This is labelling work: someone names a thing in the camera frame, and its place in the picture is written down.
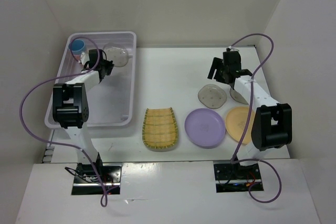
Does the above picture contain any yellow plastic plate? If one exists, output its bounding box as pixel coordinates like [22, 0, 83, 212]
[225, 106, 255, 145]

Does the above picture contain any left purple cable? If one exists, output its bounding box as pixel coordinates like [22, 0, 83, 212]
[19, 36, 119, 208]

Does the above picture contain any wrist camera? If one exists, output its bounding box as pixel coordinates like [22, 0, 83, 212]
[78, 52, 90, 66]
[226, 46, 237, 52]

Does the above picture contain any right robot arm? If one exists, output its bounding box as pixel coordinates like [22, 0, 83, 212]
[207, 49, 292, 178]

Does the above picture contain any blue plastic cup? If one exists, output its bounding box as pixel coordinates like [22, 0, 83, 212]
[68, 39, 87, 56]

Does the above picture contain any woven bamboo tray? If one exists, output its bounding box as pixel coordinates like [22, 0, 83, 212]
[142, 107, 179, 151]

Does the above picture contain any red plastic cup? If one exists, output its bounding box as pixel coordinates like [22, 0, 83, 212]
[73, 52, 85, 64]

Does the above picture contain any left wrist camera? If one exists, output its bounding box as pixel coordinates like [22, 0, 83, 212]
[78, 52, 90, 66]

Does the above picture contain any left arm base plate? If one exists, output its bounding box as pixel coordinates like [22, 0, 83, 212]
[65, 163, 122, 196]

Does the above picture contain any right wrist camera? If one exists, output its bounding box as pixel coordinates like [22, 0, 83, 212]
[226, 46, 237, 52]

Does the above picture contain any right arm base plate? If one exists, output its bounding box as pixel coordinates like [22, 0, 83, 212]
[213, 162, 264, 193]

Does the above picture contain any purple plastic plate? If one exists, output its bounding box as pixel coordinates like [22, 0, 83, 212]
[184, 108, 226, 148]

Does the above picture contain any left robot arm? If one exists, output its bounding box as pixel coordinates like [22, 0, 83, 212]
[52, 49, 114, 182]

